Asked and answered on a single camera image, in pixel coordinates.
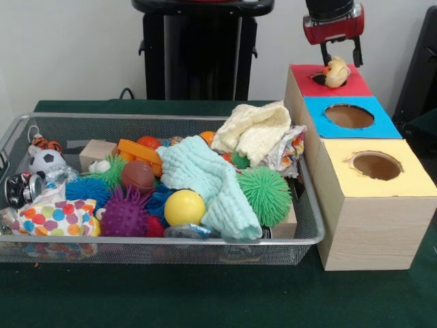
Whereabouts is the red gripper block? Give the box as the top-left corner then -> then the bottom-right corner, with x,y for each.
302,3 -> 365,68

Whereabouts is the yellow plush duck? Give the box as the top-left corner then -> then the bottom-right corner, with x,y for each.
322,56 -> 352,88

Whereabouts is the cream waffle cloth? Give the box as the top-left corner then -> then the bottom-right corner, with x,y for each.
211,100 -> 293,167

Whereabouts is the mint green waffle cloth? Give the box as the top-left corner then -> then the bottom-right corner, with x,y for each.
156,135 -> 264,240

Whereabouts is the tiger plush toy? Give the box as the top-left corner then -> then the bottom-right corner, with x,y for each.
27,133 -> 64,156

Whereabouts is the multicoloured patterned cloth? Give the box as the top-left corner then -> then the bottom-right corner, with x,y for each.
12,184 -> 98,237

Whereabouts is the clear mesh bin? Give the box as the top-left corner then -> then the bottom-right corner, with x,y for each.
0,111 -> 326,264

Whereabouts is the wooden box with three holes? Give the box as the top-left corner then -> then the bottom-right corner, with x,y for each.
283,63 -> 437,271

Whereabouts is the black upright panel stand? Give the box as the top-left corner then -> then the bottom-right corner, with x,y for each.
392,5 -> 437,161

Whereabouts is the plain green spiky ball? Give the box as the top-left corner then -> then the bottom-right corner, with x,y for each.
236,166 -> 294,227

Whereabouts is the smooth yellow ball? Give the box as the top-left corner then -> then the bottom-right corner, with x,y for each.
164,189 -> 207,227

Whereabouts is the brown toy football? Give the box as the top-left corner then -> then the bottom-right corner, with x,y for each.
119,160 -> 156,194

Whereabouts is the purple spiky toy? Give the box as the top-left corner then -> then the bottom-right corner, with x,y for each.
100,186 -> 151,237

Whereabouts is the dark green tablecloth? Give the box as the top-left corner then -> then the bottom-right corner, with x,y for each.
0,98 -> 437,328

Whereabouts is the plain blue spiky ball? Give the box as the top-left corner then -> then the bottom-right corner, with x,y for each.
64,176 -> 112,209

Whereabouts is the small soccer ball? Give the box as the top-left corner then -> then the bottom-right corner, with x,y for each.
28,149 -> 66,178

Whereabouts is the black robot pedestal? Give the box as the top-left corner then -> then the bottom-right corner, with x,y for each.
131,0 -> 276,101

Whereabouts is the black looped cable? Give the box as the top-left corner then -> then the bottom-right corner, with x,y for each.
117,87 -> 147,100

